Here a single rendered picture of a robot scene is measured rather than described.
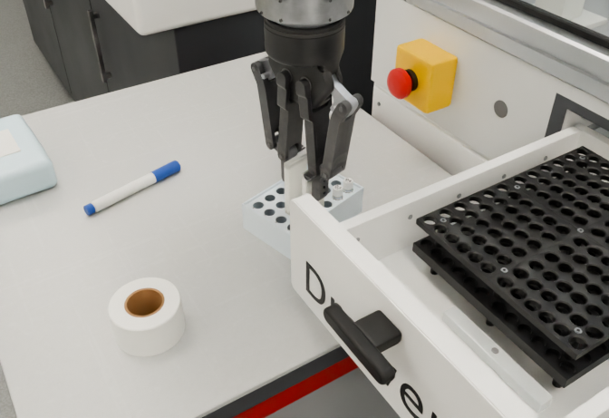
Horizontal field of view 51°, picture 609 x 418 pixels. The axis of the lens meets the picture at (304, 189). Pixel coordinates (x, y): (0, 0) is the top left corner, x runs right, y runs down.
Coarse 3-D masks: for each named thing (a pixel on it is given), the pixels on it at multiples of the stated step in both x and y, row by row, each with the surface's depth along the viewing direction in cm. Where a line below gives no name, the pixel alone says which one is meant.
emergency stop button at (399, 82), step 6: (390, 72) 82; (396, 72) 81; (402, 72) 81; (390, 78) 82; (396, 78) 81; (402, 78) 80; (408, 78) 80; (390, 84) 82; (396, 84) 81; (402, 84) 80; (408, 84) 80; (390, 90) 83; (396, 90) 82; (402, 90) 81; (408, 90) 81; (396, 96) 82; (402, 96) 82
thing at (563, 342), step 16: (432, 224) 56; (448, 224) 56; (464, 240) 55; (464, 256) 53; (480, 256) 53; (480, 272) 52; (496, 272) 52; (496, 288) 51; (512, 288) 50; (512, 304) 50; (528, 304) 50; (544, 304) 49; (528, 320) 48; (560, 320) 48; (560, 336) 46; (576, 336) 47; (576, 352) 45
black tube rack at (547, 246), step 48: (480, 192) 60; (528, 192) 60; (576, 192) 65; (432, 240) 59; (480, 240) 56; (528, 240) 55; (576, 240) 55; (480, 288) 55; (528, 288) 50; (576, 288) 50; (528, 336) 50
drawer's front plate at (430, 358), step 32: (320, 224) 52; (320, 256) 54; (352, 256) 49; (320, 288) 56; (352, 288) 50; (384, 288) 46; (320, 320) 58; (416, 320) 44; (384, 352) 49; (416, 352) 45; (448, 352) 42; (384, 384) 51; (416, 384) 46; (448, 384) 43; (480, 384) 40; (448, 416) 44; (480, 416) 40; (512, 416) 38
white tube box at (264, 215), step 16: (336, 176) 80; (272, 192) 77; (352, 192) 77; (256, 208) 76; (272, 208) 75; (336, 208) 75; (352, 208) 78; (256, 224) 75; (272, 224) 72; (288, 224) 73; (272, 240) 74; (288, 240) 71; (288, 256) 73
